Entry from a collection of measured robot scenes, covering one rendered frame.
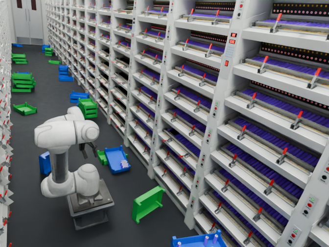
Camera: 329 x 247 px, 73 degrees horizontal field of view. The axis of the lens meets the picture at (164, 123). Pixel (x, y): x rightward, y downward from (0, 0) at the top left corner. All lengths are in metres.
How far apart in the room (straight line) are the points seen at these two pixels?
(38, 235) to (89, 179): 0.56
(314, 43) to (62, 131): 1.23
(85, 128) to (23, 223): 1.14
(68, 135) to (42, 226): 1.02
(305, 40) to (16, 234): 2.16
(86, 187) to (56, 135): 0.67
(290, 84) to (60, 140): 1.16
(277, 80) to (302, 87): 0.12
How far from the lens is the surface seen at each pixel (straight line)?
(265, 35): 1.32
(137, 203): 1.92
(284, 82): 1.23
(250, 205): 1.59
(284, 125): 1.25
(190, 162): 1.83
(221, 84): 1.48
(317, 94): 1.17
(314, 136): 1.21
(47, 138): 1.26
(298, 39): 1.23
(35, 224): 2.14
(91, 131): 1.24
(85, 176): 1.76
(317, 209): 1.28
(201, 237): 1.49
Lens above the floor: 1.54
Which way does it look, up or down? 24 degrees down
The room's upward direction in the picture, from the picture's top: 9 degrees clockwise
